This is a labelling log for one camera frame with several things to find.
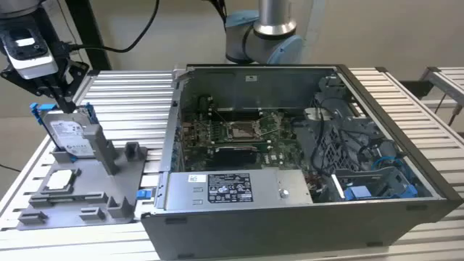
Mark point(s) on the blue bay clip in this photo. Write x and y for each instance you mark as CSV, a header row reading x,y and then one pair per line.
x,y
356,192

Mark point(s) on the hard disk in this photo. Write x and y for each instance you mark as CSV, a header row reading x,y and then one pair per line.
x,y
66,130

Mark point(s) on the slatted metal side table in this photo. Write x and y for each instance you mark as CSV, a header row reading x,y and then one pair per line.
x,y
446,81

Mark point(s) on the silver power supply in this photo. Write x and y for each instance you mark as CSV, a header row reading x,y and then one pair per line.
x,y
260,190

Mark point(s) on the grey disk bay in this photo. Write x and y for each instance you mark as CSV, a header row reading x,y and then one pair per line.
x,y
384,176

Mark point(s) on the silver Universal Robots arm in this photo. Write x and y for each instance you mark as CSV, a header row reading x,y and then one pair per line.
x,y
274,16

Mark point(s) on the CPU socket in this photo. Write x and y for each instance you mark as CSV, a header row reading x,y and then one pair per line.
x,y
240,131

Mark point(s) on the black graphics card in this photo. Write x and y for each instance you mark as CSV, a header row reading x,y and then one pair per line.
x,y
233,156

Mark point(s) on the blue case latch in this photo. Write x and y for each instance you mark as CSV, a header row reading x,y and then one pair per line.
x,y
142,195

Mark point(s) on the black upright post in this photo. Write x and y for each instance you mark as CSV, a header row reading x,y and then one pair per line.
x,y
90,32

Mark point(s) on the black table bracket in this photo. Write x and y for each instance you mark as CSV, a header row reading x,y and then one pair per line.
x,y
416,89

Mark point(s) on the silver CPU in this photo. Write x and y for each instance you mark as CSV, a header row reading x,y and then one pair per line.
x,y
61,180

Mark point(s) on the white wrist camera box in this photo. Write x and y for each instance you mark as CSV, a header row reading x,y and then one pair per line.
x,y
28,59

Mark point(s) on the green motherboard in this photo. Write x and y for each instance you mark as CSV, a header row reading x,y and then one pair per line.
x,y
278,152

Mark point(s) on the black open PC case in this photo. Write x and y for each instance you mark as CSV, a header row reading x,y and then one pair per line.
x,y
289,233

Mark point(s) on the grey parts rack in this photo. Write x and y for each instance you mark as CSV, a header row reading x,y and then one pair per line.
x,y
90,187

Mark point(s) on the grey perforated drive cage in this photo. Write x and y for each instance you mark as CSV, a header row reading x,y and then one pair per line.
x,y
333,146

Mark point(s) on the thin locking lever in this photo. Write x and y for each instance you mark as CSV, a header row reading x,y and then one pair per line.
x,y
222,116

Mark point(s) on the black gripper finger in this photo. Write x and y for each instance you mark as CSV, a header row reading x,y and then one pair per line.
x,y
77,76
28,85

